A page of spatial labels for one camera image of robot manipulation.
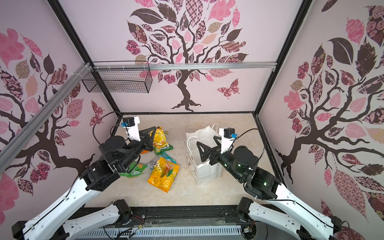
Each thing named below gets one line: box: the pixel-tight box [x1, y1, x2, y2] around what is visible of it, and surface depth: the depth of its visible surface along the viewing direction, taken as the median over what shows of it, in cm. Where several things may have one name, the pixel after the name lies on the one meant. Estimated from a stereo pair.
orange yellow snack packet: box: [147, 157, 180, 193], surface depth 83 cm
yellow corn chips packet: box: [152, 126, 174, 155], surface depth 64 cm
